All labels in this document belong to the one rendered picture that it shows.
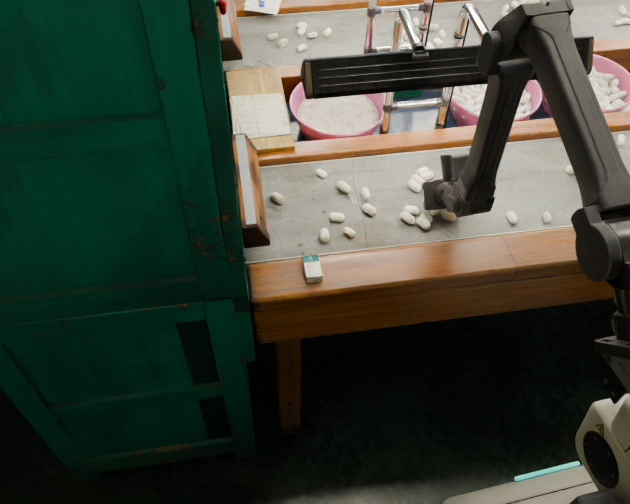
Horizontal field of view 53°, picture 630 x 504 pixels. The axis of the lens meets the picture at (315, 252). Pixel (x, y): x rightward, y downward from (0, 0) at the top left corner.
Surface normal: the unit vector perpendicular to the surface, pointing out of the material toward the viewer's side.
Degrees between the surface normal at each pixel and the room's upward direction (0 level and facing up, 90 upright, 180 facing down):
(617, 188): 19
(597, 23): 0
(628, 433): 90
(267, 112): 0
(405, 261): 0
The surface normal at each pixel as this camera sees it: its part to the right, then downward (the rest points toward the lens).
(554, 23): 0.07, -0.33
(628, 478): -0.97, 0.18
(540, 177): 0.02, -0.62
